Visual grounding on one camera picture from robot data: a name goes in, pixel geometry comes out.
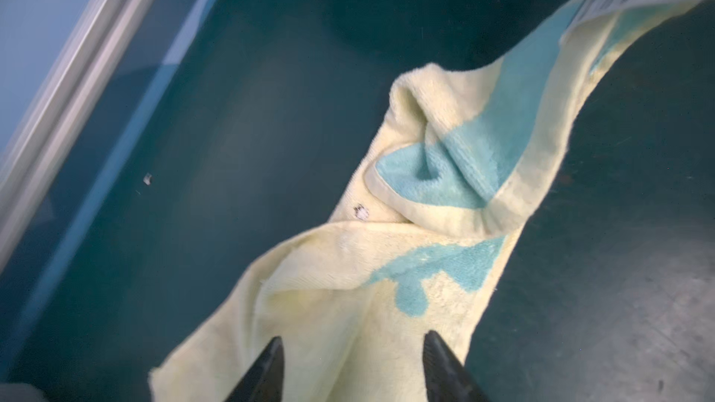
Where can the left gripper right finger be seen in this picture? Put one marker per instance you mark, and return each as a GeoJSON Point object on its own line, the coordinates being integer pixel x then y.
{"type": "Point", "coordinates": [446, 378]}

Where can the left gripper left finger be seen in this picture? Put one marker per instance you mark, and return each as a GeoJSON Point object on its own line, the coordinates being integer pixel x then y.
{"type": "Point", "coordinates": [263, 382]}

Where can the yellow teal towel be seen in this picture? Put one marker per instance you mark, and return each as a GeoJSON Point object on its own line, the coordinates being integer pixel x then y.
{"type": "Point", "coordinates": [425, 228]}

